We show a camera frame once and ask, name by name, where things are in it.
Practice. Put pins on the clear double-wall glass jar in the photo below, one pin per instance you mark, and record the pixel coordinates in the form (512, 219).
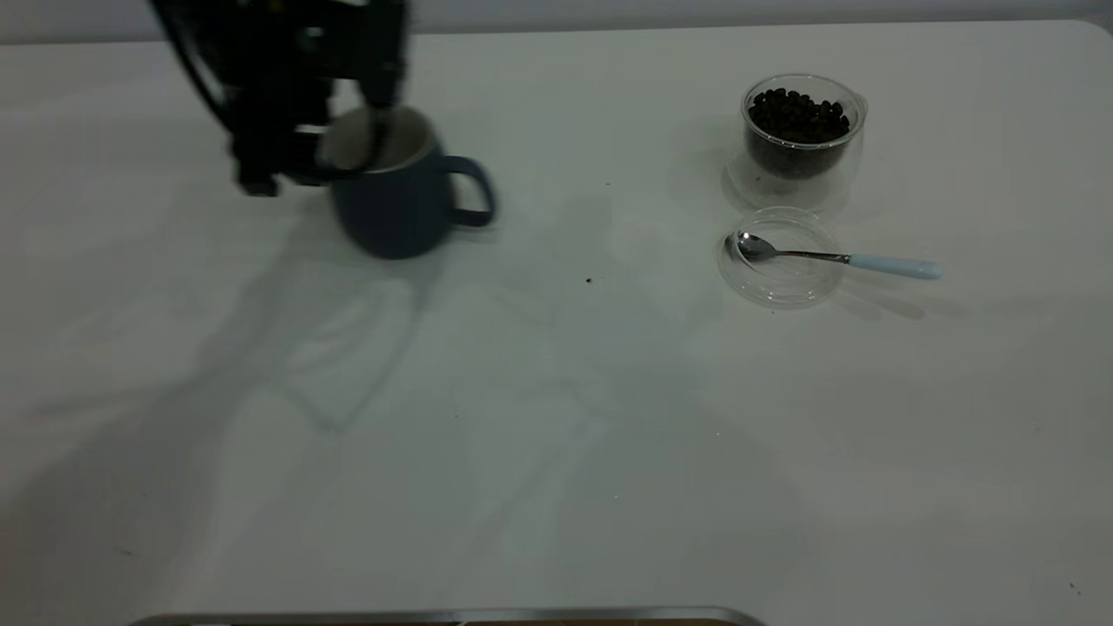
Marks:
(804, 187)

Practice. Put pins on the dark blue-grey ceramic mug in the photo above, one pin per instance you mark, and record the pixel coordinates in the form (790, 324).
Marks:
(400, 209)

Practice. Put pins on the dark roasted coffee beans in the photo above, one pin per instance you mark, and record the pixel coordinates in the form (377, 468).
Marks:
(796, 117)

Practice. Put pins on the clear round glass lid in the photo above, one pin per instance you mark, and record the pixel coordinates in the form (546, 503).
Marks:
(783, 283)

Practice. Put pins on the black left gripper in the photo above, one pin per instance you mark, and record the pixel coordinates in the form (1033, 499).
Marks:
(278, 43)

